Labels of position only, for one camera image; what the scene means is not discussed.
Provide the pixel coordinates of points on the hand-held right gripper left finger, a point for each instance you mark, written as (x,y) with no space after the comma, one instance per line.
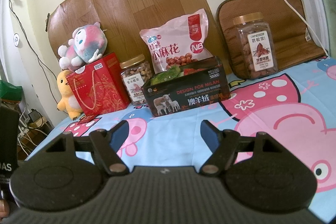
(119,134)

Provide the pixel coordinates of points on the brown seat cushion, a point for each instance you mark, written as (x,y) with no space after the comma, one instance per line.
(288,16)

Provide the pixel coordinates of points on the black power adapter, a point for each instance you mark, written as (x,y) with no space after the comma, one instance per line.
(33,115)

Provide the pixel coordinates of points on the red snack packet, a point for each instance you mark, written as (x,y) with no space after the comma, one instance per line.
(193,70)

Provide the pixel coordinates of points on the black cardboard box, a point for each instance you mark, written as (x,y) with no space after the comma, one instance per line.
(199,92)

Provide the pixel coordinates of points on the small red card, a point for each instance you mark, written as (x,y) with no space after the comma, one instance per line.
(86,119)

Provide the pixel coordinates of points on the cashew jar with gold lid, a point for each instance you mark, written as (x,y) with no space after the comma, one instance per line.
(136,74)

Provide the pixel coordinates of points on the pink and blue plush toy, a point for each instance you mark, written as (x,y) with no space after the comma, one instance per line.
(84,45)

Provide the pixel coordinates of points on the green cardboard box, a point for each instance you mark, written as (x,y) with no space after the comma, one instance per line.
(8,90)

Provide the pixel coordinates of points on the light green snack packet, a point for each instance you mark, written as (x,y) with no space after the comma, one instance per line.
(172,73)

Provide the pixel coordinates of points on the wood-grain wall panel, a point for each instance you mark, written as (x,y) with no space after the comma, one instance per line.
(131,3)

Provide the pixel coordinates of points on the white round wall hook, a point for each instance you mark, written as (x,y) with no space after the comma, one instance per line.
(16,39)

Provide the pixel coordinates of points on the yellow plush duck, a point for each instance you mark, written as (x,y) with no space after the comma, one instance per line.
(65,98)

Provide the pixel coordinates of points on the pig print blanket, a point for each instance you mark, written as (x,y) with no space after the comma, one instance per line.
(262,108)

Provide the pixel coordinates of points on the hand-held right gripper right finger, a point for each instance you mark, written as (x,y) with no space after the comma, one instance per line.
(210,134)

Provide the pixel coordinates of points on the large pink snack bag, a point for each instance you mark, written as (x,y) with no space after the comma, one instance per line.
(178,40)

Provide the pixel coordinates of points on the black tape strip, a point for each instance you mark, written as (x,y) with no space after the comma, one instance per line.
(48,22)

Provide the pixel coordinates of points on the pecan jar with gold lid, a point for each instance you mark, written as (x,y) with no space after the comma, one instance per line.
(258,56)

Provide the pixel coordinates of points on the red gift bag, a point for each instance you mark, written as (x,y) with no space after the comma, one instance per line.
(105,92)

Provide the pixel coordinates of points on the person's left hand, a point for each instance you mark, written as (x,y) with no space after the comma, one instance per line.
(2,211)

